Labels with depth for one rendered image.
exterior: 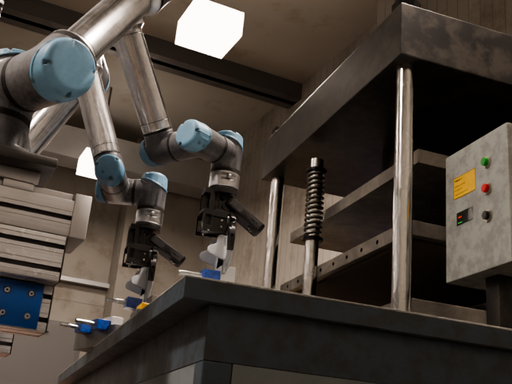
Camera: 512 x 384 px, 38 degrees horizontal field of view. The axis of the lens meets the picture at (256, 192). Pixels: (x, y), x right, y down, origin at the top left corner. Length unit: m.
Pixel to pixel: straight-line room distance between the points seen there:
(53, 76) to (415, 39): 1.42
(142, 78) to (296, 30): 6.38
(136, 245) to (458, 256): 0.92
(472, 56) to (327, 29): 5.56
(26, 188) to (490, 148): 1.30
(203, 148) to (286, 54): 6.87
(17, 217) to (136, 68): 0.56
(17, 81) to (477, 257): 1.30
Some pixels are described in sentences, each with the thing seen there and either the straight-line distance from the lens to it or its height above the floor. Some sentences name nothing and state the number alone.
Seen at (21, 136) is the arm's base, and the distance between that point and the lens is 1.55.
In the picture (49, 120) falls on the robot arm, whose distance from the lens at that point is 2.21.
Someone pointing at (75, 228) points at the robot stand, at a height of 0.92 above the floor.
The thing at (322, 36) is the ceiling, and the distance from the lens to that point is 8.26.
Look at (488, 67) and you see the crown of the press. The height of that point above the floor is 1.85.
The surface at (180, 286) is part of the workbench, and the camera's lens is 1.23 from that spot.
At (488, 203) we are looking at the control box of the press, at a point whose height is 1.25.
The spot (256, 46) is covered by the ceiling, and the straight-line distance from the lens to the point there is 8.51.
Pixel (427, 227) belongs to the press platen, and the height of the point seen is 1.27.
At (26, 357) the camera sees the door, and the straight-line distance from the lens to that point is 10.59.
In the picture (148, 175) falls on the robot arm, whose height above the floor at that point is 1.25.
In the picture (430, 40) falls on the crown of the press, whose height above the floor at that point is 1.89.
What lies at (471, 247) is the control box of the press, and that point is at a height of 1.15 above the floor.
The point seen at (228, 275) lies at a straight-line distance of 1.77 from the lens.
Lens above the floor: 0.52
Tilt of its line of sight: 20 degrees up
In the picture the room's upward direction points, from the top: 5 degrees clockwise
